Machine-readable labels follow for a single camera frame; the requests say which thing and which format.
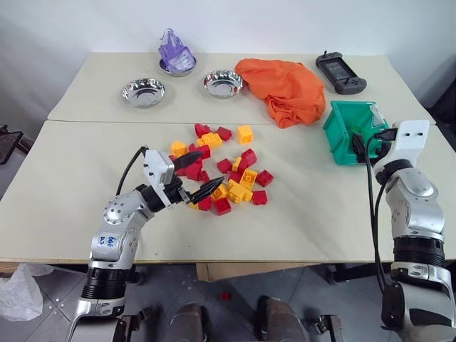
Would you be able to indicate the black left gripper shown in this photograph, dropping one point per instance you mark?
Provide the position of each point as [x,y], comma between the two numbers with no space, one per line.
[174,190]

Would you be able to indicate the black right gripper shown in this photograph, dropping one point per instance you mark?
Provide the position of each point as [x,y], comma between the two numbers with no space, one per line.
[386,134]

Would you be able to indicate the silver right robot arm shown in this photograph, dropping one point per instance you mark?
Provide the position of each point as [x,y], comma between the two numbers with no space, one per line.
[417,213]

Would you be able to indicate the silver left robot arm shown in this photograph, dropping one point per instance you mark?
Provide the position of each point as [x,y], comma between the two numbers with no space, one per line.
[112,228]

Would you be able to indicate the red toy block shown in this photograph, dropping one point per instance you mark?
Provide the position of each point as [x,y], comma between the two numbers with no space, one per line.
[259,197]
[235,176]
[264,178]
[204,204]
[222,206]
[204,149]
[201,129]
[224,133]
[249,156]
[205,176]
[192,171]
[224,166]

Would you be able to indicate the teal plastic bin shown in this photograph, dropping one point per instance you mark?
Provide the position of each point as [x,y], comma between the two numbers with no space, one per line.
[342,142]

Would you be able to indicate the yellow toy block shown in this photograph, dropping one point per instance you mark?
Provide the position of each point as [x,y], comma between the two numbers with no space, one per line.
[178,147]
[210,139]
[193,205]
[249,178]
[238,192]
[245,134]
[237,164]
[220,192]

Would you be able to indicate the small red floor block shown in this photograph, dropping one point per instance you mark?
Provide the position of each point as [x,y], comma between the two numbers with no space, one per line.
[225,296]

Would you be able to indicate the black handheld game controller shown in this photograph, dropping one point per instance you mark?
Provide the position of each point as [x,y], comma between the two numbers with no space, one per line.
[340,73]

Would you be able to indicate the steel bowl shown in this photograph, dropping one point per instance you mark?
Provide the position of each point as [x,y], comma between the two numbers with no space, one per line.
[222,83]
[178,72]
[143,92]

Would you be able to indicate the orange cloth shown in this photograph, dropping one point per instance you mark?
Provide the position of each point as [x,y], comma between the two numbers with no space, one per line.
[285,85]

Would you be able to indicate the purple plastic bag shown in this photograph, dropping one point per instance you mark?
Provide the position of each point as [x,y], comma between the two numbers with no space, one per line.
[174,51]

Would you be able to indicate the dark rounded shape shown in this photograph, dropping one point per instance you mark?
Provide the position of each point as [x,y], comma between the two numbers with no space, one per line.
[281,320]
[189,322]

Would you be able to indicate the white plastic bag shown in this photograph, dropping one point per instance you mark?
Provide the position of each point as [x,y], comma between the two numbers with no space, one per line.
[18,292]

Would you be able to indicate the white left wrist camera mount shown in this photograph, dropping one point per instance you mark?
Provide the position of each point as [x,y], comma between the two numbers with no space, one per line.
[156,167]

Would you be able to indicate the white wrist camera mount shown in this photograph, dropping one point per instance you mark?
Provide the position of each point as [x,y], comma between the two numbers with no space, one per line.
[409,137]
[156,167]

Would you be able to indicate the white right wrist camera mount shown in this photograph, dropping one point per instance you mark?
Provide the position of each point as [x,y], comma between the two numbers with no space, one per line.
[409,137]

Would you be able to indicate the black frame object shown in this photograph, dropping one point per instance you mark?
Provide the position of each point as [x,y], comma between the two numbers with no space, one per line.
[9,142]

